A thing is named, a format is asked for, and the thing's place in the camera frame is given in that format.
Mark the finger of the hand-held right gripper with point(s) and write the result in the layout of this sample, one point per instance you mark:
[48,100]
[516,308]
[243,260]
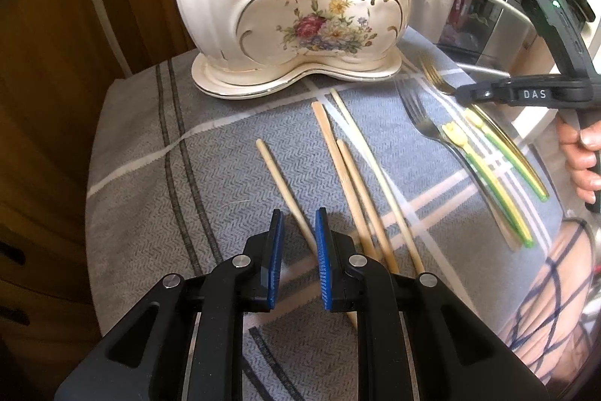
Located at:
[483,93]

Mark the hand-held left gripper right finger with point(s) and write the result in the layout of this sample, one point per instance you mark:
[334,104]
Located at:
[324,262]

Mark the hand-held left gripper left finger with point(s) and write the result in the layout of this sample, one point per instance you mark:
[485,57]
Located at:
[274,262]

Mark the bamboo chopstick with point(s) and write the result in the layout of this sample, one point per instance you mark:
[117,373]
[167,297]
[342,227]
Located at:
[328,138]
[281,182]
[366,203]
[372,171]
[509,234]

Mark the floral ceramic utensil holder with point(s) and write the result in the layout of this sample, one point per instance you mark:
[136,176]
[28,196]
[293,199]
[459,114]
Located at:
[234,6]

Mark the person's right hand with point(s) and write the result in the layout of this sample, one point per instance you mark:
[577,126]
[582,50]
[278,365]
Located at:
[580,161]

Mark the grey plaid table cloth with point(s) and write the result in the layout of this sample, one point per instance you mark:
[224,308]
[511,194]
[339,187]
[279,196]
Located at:
[211,194]

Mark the person's checked clothing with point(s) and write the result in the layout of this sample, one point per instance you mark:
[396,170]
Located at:
[554,311]

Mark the wooden kitchen cabinet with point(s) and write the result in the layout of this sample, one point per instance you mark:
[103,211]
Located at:
[56,77]

